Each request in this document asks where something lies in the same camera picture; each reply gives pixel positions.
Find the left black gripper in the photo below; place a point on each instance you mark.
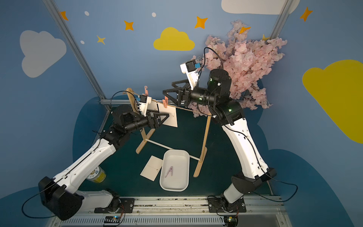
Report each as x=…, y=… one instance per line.
x=153, y=120

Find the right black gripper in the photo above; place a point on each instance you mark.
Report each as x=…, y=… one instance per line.
x=181, y=96

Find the white postcard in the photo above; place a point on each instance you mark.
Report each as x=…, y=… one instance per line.
x=172, y=119
x=153, y=106
x=152, y=168

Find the purple clothespin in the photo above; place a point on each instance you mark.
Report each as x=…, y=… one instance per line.
x=169, y=172

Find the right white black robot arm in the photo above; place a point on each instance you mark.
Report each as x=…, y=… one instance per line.
x=229, y=114

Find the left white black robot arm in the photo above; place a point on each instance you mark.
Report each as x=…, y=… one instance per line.
x=61, y=194

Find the white rectangular tray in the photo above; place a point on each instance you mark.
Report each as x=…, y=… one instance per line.
x=180, y=160

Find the pink cherry blossom tree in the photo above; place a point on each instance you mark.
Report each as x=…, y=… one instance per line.
x=246, y=61

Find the yellow tin can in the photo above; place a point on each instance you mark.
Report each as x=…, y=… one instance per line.
x=98, y=175

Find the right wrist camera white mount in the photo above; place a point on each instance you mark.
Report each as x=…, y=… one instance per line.
x=190, y=68

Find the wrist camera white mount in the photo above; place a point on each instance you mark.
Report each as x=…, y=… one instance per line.
x=190, y=68
x=145, y=104

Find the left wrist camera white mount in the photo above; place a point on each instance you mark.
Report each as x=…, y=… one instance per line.
x=145, y=104

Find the wooden drying rack frame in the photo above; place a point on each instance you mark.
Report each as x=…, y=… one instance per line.
x=146, y=136

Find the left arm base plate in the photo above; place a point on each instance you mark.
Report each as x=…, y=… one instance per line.
x=124, y=205

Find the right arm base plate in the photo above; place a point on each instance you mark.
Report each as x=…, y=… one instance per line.
x=220, y=204

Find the aluminium frame profiles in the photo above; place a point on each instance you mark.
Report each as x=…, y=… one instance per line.
x=137, y=42

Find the aluminium front rail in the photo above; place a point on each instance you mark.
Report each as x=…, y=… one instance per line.
x=184, y=211

